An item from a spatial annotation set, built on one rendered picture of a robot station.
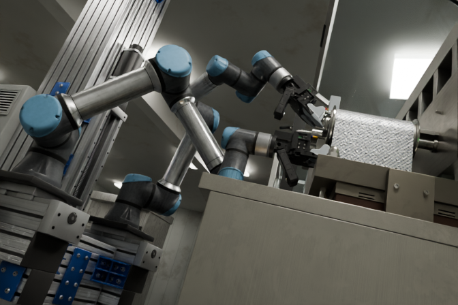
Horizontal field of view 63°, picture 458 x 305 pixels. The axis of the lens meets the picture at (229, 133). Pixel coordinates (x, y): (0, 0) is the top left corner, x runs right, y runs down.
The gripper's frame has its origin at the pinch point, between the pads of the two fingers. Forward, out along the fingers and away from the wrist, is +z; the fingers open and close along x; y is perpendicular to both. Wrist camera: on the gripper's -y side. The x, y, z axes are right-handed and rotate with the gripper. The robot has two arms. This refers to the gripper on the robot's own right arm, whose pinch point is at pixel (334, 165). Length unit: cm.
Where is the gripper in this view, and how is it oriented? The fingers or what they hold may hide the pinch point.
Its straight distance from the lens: 116.9
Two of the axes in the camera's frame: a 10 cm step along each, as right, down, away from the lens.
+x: 0.9, 4.4, 8.9
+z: 9.6, 1.9, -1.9
